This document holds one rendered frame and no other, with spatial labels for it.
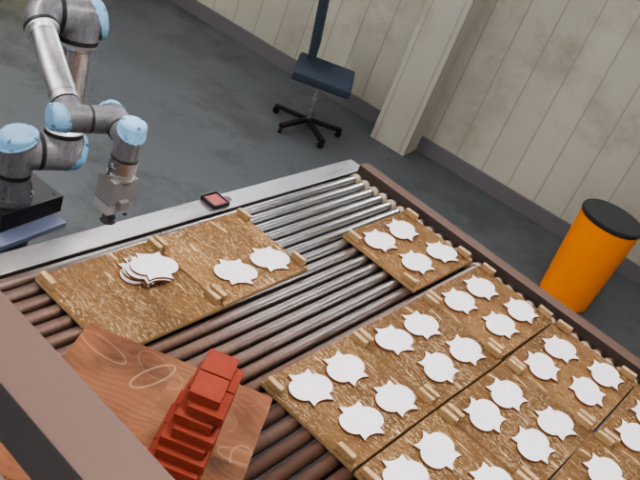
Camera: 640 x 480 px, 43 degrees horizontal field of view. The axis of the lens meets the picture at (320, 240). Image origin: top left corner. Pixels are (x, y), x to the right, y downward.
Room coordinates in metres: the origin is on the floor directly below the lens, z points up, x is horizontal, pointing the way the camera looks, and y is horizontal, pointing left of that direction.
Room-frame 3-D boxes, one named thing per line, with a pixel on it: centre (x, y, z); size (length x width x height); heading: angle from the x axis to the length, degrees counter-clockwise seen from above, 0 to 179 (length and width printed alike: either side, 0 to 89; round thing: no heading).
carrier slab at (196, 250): (2.21, 0.25, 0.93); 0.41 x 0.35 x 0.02; 153
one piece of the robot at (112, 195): (1.85, 0.55, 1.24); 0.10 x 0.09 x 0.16; 63
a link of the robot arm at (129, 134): (1.86, 0.56, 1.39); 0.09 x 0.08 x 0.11; 45
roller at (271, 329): (2.07, -0.02, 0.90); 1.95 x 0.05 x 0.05; 151
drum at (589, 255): (4.54, -1.54, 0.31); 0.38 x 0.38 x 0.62
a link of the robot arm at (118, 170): (1.85, 0.56, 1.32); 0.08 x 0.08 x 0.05
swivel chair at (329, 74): (5.37, 0.43, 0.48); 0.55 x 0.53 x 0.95; 76
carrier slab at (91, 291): (1.84, 0.44, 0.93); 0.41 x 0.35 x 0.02; 152
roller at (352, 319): (2.02, -0.11, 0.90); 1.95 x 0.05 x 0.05; 151
